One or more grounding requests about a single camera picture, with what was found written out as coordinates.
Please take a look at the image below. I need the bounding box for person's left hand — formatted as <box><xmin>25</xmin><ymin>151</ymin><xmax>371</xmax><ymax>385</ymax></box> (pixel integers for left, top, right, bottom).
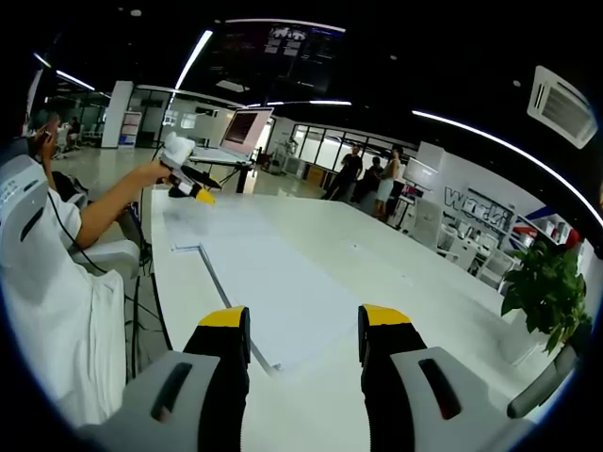
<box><xmin>139</xmin><ymin>159</ymin><xmax>173</xmax><ymax>186</ymax></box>

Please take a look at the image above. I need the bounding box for monitor on white cabinet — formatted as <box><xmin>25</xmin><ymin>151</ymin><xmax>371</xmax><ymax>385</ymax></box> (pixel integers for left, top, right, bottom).
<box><xmin>407</xmin><ymin>157</ymin><xmax>442</xmax><ymax>187</ymax></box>

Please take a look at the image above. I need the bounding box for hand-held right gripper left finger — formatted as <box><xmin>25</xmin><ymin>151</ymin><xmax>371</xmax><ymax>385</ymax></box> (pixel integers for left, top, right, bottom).
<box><xmin>77</xmin><ymin>305</ymin><xmax>252</xmax><ymax>452</ymax></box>

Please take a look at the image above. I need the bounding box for blue white banner stand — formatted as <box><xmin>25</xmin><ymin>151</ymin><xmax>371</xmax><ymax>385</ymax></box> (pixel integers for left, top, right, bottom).
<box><xmin>120</xmin><ymin>110</ymin><xmax>142</xmax><ymax>147</ymax></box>

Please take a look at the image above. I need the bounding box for white office chair armrest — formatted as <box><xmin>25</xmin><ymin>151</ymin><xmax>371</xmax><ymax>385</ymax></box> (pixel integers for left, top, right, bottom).
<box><xmin>70</xmin><ymin>238</ymin><xmax>142</xmax><ymax>279</ymax></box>

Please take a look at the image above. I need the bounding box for black chest device cable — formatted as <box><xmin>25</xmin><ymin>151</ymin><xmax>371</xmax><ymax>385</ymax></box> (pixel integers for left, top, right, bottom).
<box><xmin>46</xmin><ymin>190</ymin><xmax>107</xmax><ymax>274</ymax></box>

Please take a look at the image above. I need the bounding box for dark hanging ceiling screen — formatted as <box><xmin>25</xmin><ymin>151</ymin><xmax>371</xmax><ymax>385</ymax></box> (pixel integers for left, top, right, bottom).
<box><xmin>206</xmin><ymin>18</ymin><xmax>348</xmax><ymax>93</ymax></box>

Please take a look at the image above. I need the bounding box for green potted plant white pot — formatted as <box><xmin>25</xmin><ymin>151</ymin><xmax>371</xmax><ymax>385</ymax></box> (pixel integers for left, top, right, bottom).
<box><xmin>499</xmin><ymin>234</ymin><xmax>593</xmax><ymax>363</ymax></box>

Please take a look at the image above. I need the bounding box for white document stack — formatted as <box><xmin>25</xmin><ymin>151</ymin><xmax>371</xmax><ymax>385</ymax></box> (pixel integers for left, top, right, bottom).
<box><xmin>197</xmin><ymin>230</ymin><xmax>364</xmax><ymax>376</ymax></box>

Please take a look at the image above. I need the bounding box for ceiling light strip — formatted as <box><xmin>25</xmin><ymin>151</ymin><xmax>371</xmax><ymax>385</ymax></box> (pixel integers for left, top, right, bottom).
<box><xmin>249</xmin><ymin>99</ymin><xmax>353</xmax><ymax>108</ymax></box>
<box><xmin>174</xmin><ymin>29</ymin><xmax>214</xmax><ymax>90</ymax></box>
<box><xmin>412</xmin><ymin>109</ymin><xmax>603</xmax><ymax>213</ymax></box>
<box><xmin>55</xmin><ymin>69</ymin><xmax>95</xmax><ymax>91</ymax></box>

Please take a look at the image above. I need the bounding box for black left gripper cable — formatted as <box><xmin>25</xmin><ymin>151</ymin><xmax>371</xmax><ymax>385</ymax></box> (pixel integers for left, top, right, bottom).
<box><xmin>124</xmin><ymin>145</ymin><xmax>166</xmax><ymax>378</ymax></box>

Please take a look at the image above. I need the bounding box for white mesh office chair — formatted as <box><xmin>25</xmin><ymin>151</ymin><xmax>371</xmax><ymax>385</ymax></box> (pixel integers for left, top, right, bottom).
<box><xmin>482</xmin><ymin>249</ymin><xmax>519</xmax><ymax>288</ymax></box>
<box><xmin>440</xmin><ymin>225</ymin><xmax>481</xmax><ymax>269</ymax></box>

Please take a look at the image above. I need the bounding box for white grey chest device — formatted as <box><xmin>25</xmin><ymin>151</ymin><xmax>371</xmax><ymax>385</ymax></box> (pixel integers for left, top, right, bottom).
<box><xmin>0</xmin><ymin>154</ymin><xmax>51</xmax><ymax>274</ymax></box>

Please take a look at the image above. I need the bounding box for person in white shirt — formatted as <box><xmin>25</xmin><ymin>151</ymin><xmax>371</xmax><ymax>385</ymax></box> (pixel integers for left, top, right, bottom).
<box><xmin>0</xmin><ymin>154</ymin><xmax>128</xmax><ymax>425</ymax></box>

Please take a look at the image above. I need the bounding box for storage shelf with boxes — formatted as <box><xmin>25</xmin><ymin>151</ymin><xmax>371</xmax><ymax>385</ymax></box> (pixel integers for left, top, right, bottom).
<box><xmin>445</xmin><ymin>186</ymin><xmax>585</xmax><ymax>255</ymax></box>

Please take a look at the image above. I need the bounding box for black laptop cable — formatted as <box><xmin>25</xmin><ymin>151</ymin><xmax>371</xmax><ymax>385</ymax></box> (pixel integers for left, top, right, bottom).
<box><xmin>219</xmin><ymin>167</ymin><xmax>249</xmax><ymax>187</ymax></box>

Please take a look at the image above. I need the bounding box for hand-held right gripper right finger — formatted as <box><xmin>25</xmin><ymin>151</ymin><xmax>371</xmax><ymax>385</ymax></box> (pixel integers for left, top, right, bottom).
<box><xmin>357</xmin><ymin>303</ymin><xmax>533</xmax><ymax>452</ymax></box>

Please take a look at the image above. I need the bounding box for large open laptop pink screen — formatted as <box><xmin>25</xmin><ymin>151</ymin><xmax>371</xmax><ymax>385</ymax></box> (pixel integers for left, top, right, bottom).
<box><xmin>187</xmin><ymin>106</ymin><xmax>275</xmax><ymax>166</ymax></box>

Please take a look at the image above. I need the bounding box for white ceiling air conditioner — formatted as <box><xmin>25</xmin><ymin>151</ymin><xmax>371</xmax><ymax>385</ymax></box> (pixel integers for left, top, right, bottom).
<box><xmin>526</xmin><ymin>65</ymin><xmax>598</xmax><ymax>150</ymax></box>

